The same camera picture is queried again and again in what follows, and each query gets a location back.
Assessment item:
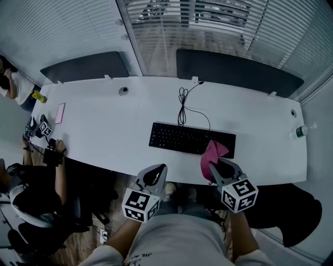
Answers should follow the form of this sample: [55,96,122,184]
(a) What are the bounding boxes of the black box device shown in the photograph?
[42,138,65,167]

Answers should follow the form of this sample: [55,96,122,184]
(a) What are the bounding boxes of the person's right shoe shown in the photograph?
[185,186,199,203]

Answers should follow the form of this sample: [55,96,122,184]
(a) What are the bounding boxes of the pink smartphone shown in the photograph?
[54,102,67,125]

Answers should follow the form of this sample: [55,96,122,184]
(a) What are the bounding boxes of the person's light grey shirt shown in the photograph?
[83,215,277,266]

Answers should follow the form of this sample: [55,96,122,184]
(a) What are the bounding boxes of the grey and black office chair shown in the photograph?
[7,161,118,261]

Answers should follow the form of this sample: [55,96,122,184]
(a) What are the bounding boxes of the person's right forearm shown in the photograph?
[228,210,261,261]

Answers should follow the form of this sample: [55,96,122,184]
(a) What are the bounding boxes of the person's shoe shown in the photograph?
[164,182,178,202]
[185,186,199,203]

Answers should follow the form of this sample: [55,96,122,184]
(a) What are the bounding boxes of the pink cloth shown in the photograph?
[200,139,230,186]

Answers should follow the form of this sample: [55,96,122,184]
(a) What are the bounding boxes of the clear bottle with green label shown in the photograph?
[289,122,318,140]

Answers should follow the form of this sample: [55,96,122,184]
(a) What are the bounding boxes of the person's left forearm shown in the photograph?
[103,219,143,252]

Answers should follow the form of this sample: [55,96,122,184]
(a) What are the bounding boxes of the black keyboard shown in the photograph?
[148,122,237,159]

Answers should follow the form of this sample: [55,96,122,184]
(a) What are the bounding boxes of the person's left shoe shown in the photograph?
[164,182,178,202]

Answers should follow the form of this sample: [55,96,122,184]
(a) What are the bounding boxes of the black keyboard cable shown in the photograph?
[177,81,211,131]

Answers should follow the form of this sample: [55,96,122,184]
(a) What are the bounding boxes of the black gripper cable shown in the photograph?
[27,137,53,157]

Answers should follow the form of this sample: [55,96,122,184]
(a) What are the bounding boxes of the short dark desk divider panel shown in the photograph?
[40,50,130,85]

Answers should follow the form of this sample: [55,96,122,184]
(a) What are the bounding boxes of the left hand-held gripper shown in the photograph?
[121,164,169,223]

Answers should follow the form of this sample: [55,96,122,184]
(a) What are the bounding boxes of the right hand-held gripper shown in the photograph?
[208,158,259,214]

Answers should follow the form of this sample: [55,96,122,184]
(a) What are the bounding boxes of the long dark desk divider panel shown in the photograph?
[175,48,305,99]

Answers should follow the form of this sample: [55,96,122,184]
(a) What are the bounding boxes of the person's legs in jeans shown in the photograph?
[158,199,217,222]

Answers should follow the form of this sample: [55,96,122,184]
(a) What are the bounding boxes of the yellow drink bottle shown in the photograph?
[29,89,48,104]

